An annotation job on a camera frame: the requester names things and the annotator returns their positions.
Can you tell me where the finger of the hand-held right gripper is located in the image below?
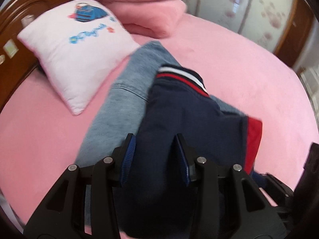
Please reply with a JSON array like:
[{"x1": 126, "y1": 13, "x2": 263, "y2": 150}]
[{"x1": 252, "y1": 172, "x2": 295, "y2": 206}]

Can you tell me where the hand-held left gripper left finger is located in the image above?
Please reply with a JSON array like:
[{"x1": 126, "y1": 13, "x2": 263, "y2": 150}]
[{"x1": 24, "y1": 133, "x2": 137, "y2": 239}]

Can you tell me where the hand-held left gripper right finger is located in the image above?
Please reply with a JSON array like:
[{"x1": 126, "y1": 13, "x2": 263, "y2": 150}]
[{"x1": 174, "y1": 134, "x2": 287, "y2": 239}]

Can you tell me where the red and navy jacket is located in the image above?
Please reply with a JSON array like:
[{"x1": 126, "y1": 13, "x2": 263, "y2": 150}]
[{"x1": 122, "y1": 65, "x2": 287, "y2": 239}]

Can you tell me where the blue-grey sweatshirt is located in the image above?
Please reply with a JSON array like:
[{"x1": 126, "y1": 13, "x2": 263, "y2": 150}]
[{"x1": 75, "y1": 40, "x2": 250, "y2": 227}]

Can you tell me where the pink bed blanket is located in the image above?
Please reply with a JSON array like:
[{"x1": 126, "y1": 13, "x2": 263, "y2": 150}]
[{"x1": 0, "y1": 14, "x2": 316, "y2": 239}]

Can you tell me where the white printed pillow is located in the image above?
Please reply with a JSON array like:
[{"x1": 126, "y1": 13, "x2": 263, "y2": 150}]
[{"x1": 17, "y1": 0, "x2": 141, "y2": 116}]

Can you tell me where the white square sticker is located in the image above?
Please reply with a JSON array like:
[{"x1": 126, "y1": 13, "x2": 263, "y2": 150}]
[{"x1": 3, "y1": 39, "x2": 18, "y2": 58}]

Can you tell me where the floral wardrobe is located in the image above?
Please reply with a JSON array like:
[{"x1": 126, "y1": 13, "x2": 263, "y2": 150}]
[{"x1": 179, "y1": 0, "x2": 314, "y2": 68}]

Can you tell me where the brown wooden headboard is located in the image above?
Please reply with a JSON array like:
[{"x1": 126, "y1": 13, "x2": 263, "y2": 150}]
[{"x1": 0, "y1": 0, "x2": 100, "y2": 110}]

